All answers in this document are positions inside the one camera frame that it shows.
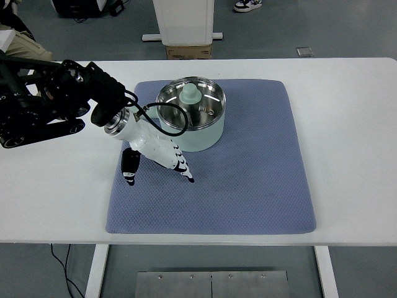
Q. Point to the metal floor plate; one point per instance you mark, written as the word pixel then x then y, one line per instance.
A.
pixel 213 284

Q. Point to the right white table leg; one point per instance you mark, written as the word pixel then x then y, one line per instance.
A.
pixel 326 272

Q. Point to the black device on floor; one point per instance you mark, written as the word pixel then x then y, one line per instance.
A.
pixel 87 8

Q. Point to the white table leg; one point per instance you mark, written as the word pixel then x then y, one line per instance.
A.
pixel 96 274
pixel 326 272

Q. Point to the seated person beige trousers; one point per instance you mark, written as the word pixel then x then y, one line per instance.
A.
pixel 23 45

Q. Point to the glass pot lid green knob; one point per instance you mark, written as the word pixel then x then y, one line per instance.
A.
pixel 196 102

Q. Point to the white blue sneaker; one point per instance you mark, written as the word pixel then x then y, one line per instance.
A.
pixel 247 5

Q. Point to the grey floor socket cover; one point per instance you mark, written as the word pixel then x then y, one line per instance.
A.
pixel 304 52

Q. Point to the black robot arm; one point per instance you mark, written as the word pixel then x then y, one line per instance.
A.
pixel 42 100

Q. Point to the cardboard box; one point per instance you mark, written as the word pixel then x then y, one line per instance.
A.
pixel 191 52

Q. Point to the left white table leg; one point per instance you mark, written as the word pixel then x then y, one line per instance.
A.
pixel 96 274

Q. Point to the white pedestal stand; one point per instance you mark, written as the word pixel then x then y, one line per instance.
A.
pixel 184 23

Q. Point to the green pot with handle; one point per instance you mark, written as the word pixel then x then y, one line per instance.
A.
pixel 192 141

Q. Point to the blue quilted mat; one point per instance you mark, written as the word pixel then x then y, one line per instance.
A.
pixel 251 182

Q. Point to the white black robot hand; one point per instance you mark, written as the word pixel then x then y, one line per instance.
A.
pixel 145 140

